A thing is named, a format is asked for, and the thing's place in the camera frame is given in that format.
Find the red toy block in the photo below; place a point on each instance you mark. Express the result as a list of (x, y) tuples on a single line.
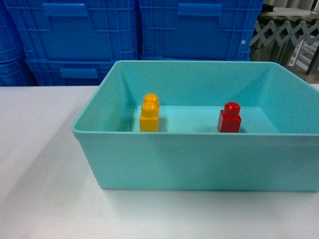
[(229, 118)]

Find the front yellow toy block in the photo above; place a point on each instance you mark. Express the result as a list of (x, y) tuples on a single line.
[(149, 118)]

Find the yellow toy block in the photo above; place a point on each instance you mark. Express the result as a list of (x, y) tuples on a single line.
[(149, 118), (153, 98)]

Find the rear yellow toy block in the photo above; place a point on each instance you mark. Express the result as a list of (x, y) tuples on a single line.
[(153, 98)]

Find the teal plastic box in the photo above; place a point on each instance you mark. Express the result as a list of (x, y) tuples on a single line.
[(276, 148)]

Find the lower right blue crate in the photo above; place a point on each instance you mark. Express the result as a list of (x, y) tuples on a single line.
[(190, 59)]

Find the upper right blue crate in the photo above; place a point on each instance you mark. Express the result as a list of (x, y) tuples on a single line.
[(219, 29)]

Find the lower left blue crate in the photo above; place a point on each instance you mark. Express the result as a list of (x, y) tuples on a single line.
[(69, 73)]

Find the upper left blue crate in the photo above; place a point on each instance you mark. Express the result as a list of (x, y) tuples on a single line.
[(77, 30)]

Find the far left blue crate stack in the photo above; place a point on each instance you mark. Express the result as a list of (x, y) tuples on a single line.
[(14, 70)]

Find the grey expandable conveyor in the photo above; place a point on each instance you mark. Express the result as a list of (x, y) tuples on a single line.
[(287, 41)]

